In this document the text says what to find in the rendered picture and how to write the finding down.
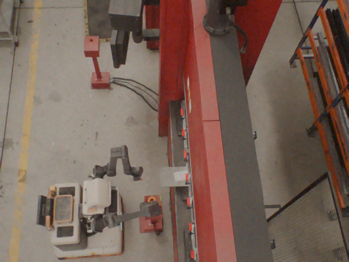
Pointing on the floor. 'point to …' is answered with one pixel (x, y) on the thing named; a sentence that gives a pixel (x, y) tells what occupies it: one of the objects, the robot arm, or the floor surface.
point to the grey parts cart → (7, 11)
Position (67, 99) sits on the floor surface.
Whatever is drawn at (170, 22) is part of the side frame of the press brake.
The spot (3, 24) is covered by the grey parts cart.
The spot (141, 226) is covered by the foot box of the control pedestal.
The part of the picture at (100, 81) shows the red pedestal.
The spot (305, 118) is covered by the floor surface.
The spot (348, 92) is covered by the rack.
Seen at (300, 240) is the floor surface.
